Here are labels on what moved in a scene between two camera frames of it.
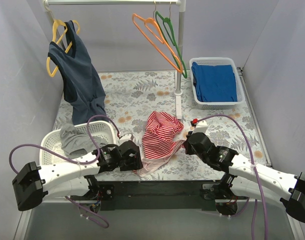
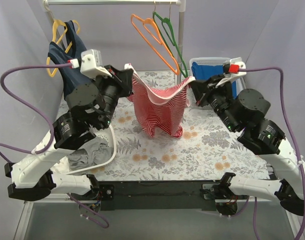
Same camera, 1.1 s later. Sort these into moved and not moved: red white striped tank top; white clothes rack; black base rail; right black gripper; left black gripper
Moved: right black gripper; left black gripper; red white striped tank top
Not moved: black base rail; white clothes rack
